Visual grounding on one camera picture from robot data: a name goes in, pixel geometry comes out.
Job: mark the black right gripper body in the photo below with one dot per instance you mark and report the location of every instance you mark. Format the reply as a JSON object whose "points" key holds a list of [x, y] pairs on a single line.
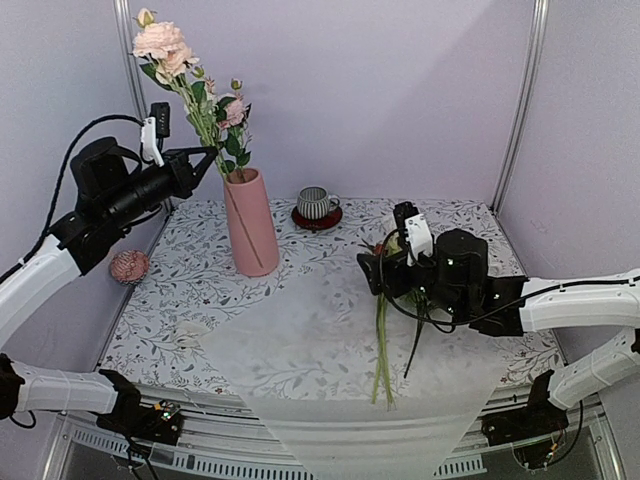
{"points": [[447, 299]]}

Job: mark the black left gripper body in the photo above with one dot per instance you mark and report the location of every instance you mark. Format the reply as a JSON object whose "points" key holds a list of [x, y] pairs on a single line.
{"points": [[129, 201]]}

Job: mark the pink peony flower stem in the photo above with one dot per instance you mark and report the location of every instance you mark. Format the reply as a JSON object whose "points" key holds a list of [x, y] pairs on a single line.
{"points": [[232, 115]]}

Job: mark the white peony flower stem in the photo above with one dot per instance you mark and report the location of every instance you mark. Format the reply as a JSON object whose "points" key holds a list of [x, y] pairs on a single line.
{"points": [[382, 340]]}

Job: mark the peach rose flower stem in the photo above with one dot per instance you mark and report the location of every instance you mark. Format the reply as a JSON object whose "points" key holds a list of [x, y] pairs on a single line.
{"points": [[173, 66]]}

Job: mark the white translucent wrapping paper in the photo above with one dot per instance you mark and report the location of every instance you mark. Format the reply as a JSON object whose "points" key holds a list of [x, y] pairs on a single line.
{"points": [[304, 361]]}

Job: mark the cream printed ribbon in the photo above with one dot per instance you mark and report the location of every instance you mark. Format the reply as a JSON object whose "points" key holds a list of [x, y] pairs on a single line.
{"points": [[189, 334]]}

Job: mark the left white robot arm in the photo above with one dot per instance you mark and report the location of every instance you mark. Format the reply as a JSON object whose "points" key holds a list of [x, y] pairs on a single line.
{"points": [[27, 388]]}

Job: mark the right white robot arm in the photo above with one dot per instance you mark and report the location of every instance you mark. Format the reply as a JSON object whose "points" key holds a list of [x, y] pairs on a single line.
{"points": [[609, 301]]}

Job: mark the pink tall vase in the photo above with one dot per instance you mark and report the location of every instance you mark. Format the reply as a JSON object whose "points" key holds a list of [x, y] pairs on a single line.
{"points": [[250, 223]]}

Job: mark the dark red saucer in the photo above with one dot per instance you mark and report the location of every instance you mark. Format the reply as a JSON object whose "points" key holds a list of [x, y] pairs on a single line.
{"points": [[332, 219]]}

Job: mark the pink patterned ball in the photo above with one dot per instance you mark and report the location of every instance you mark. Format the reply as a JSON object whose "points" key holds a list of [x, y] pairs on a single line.
{"points": [[129, 267]]}

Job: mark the striped grey ceramic cup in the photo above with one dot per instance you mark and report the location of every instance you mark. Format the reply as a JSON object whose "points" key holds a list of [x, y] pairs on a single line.
{"points": [[315, 203]]}

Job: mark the floral patterned table mat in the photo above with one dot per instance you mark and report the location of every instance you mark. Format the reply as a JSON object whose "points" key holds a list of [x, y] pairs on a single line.
{"points": [[192, 277]]}

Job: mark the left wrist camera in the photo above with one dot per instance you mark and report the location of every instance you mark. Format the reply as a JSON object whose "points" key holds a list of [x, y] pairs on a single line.
{"points": [[155, 129]]}

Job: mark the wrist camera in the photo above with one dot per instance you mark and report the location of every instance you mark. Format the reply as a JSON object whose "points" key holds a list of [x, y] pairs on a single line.
{"points": [[414, 235], [155, 129]]}

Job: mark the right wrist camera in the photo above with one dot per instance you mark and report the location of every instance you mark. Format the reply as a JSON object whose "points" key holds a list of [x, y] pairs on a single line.
{"points": [[414, 235]]}

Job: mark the left aluminium frame post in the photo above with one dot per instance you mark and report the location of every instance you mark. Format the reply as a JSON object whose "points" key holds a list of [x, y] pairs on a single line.
{"points": [[124, 29]]}

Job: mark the aluminium frame post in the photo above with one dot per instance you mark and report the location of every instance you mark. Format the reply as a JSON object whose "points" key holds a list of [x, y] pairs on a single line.
{"points": [[526, 92], [124, 29]]}

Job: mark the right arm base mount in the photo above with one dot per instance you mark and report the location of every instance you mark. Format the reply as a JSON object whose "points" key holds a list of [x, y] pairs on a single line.
{"points": [[538, 417]]}

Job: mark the aluminium front rail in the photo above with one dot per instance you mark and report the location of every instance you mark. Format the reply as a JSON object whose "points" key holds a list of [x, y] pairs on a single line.
{"points": [[223, 439]]}

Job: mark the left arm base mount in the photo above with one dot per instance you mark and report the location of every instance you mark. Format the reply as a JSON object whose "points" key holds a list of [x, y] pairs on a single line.
{"points": [[160, 423]]}

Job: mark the right aluminium frame post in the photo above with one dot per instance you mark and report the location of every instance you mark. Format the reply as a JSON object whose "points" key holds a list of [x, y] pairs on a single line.
{"points": [[526, 92]]}

